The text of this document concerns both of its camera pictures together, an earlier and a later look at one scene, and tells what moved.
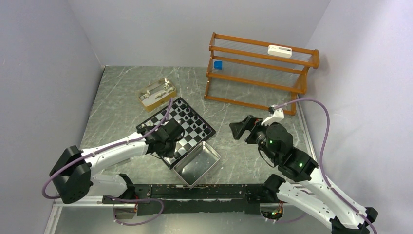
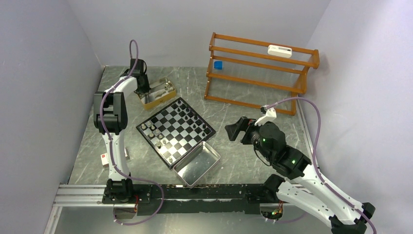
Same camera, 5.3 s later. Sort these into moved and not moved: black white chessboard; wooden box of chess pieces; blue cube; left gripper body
Moved: left gripper body
Not moved: blue cube; black white chessboard; wooden box of chess pieces
